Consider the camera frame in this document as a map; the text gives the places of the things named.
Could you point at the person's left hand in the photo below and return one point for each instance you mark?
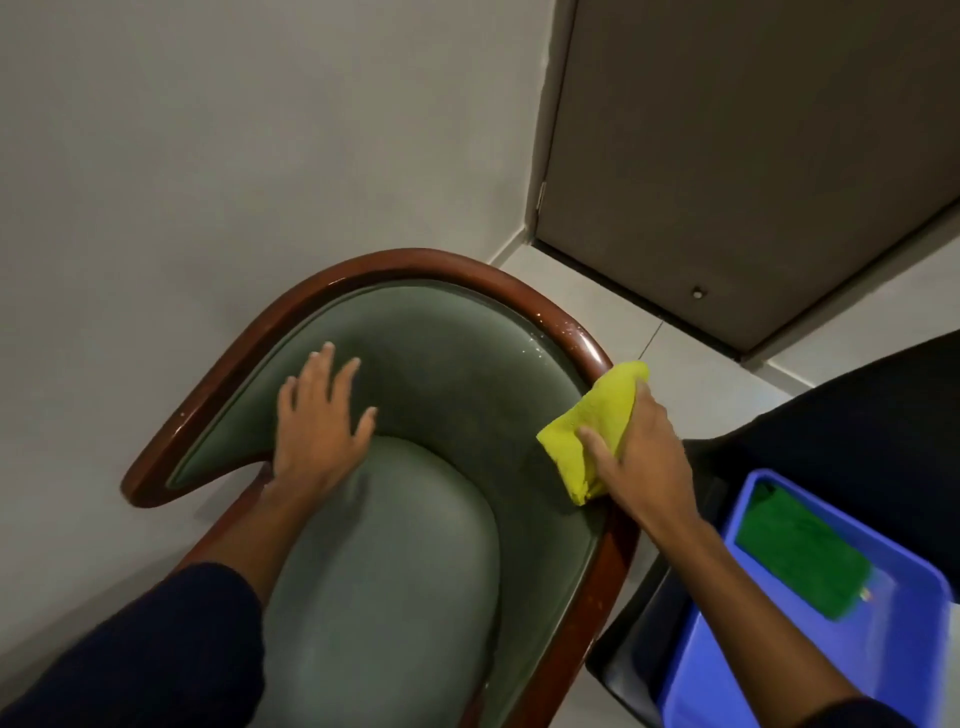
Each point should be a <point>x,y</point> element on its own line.
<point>315,442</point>

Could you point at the person's left forearm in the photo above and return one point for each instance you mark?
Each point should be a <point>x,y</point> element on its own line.
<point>172,622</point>

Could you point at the person's left middle finger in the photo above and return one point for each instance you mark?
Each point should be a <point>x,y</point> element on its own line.
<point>322,375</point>

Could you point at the yellow cleaning cloth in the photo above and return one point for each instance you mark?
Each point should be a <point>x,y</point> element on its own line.
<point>592,416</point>

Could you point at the blue plastic tub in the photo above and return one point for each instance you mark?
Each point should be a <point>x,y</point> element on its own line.
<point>885,652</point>

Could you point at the metal door hinge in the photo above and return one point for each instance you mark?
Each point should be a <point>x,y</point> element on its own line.
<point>541,198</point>

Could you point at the green upholstered wooden armchair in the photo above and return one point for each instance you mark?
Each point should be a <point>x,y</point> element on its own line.
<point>420,525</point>

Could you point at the green scrub pad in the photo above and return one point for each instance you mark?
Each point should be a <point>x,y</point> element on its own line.
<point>802,555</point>

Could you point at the person's right hand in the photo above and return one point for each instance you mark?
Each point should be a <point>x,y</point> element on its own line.
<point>651,469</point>

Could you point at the person's left thumb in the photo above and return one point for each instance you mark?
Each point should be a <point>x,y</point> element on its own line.
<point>364,433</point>

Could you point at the black chair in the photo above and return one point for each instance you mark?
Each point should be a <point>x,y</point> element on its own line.
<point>862,420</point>

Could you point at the grey door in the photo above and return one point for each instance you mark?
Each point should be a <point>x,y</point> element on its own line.
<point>735,150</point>

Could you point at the person's right thumb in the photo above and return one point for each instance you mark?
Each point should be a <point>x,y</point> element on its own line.
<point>594,451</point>

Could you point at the person's right forearm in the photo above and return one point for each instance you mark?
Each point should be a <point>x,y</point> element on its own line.
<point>750,607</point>

